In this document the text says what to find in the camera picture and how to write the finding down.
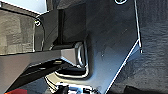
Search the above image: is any white box with blue middle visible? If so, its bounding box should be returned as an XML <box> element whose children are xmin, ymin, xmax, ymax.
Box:
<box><xmin>54</xmin><ymin>83</ymin><xmax>102</xmax><ymax>94</ymax></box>

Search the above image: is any thick grey robot limb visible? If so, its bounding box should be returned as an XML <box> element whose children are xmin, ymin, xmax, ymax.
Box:
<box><xmin>0</xmin><ymin>42</ymin><xmax>89</xmax><ymax>93</ymax></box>

